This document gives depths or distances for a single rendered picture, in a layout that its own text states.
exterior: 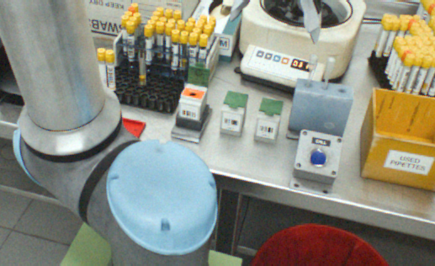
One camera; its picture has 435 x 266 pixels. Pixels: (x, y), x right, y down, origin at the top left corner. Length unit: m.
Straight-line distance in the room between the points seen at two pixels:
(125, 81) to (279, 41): 0.33
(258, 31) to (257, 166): 0.31
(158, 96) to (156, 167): 0.49
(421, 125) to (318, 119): 0.19
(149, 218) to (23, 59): 0.19
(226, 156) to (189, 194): 0.41
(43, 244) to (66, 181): 1.35
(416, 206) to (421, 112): 0.18
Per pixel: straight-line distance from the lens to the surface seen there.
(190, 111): 0.96
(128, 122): 1.02
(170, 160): 0.58
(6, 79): 1.10
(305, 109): 0.99
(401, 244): 1.72
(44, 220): 2.03
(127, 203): 0.54
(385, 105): 1.03
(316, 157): 0.89
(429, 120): 1.06
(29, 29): 0.49
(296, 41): 1.11
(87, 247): 0.79
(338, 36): 1.11
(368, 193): 0.95
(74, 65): 0.53
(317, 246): 1.49
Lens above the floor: 1.54
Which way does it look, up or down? 39 degrees down
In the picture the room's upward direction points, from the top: 2 degrees clockwise
